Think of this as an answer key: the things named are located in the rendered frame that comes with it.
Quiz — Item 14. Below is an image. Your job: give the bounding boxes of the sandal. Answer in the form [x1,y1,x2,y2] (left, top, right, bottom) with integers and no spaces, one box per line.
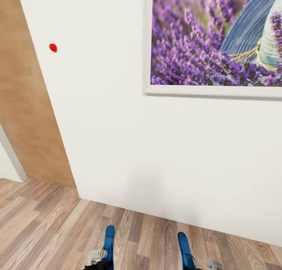
[177,232,197,270]
[100,225,115,270]

